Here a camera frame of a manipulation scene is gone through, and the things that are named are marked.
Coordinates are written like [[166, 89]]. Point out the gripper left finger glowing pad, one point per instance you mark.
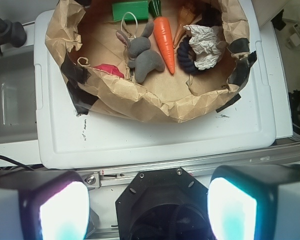
[[43, 205]]

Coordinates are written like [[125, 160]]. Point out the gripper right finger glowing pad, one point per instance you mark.
[[255, 202]]

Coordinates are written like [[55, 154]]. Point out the red paper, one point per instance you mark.
[[109, 69]]

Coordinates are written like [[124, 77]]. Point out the white crumpled paper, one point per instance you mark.
[[208, 43]]

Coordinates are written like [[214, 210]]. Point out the white plastic bin lid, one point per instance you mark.
[[68, 141]]

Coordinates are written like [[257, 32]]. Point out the grey clear storage bin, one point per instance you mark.
[[17, 96]]

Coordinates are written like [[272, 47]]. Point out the grey plush bunny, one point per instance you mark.
[[141, 57]]

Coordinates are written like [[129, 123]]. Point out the brown paper bag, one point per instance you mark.
[[162, 98]]

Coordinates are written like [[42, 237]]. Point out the orange toy carrot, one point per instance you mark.
[[163, 34]]

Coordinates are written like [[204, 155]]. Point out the brown cone shell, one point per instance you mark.
[[186, 15]]

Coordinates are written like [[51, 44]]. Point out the white loop band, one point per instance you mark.
[[126, 25]]

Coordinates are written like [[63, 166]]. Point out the green block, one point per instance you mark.
[[130, 10]]

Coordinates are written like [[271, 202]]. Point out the aluminium rail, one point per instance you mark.
[[288, 153]]

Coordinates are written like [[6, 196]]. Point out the black octagonal mount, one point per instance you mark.
[[166, 204]]

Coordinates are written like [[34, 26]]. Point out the black knob handle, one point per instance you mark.
[[12, 33]]

